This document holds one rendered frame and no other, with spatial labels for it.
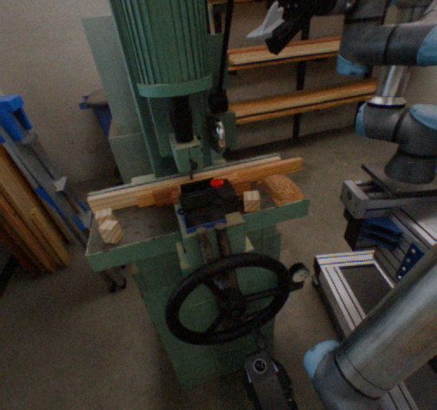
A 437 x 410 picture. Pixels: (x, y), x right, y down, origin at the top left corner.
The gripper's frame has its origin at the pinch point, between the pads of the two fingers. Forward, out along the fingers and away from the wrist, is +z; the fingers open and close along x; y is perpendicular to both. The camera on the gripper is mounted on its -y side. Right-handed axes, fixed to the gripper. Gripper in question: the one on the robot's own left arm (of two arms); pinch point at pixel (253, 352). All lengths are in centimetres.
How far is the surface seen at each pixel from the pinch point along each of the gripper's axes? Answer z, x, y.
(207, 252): -0.1, -3.5, -25.9
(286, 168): 25, 30, -37
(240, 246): 3.1, 4.3, -23.9
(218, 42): 23, 18, -78
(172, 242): 11.5, -11.1, -27.9
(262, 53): 179, 103, -136
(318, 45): 183, 163, -134
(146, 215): 19.3, -16.5, -35.8
